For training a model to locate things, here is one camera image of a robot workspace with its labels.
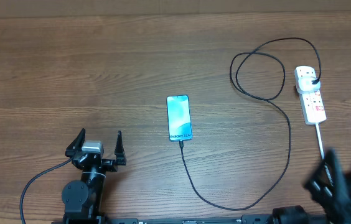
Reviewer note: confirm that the blue Samsung Galaxy smartphone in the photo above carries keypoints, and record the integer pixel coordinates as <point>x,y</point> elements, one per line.
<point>178,116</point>

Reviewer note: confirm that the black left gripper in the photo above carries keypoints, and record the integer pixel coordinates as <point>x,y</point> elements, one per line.
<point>111,165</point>

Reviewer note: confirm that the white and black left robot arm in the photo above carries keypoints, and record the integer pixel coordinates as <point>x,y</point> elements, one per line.
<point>82,198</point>

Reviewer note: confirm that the white power strip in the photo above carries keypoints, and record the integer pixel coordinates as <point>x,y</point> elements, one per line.
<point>312,105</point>

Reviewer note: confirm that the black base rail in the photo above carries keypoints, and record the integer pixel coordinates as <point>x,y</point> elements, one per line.
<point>244,219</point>

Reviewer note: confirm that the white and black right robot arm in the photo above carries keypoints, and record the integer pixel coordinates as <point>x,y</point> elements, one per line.
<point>297,214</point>

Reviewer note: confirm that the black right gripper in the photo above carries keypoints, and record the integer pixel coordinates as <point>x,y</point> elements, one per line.
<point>349,190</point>

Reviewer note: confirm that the white charger plug adapter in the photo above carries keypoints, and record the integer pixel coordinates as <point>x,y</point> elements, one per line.
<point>305,84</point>

